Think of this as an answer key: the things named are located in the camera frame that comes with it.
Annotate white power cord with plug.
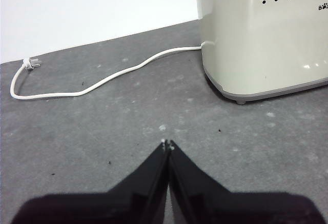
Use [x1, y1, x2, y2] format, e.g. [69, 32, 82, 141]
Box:
[10, 46, 203, 100]

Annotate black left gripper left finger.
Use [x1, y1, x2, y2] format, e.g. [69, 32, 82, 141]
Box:
[10, 139, 170, 224]

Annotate cream toaster with chrome top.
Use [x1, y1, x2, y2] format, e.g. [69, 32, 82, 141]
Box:
[194, 0, 328, 105]

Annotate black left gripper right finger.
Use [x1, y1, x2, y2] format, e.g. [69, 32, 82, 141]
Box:
[169, 139, 324, 224]

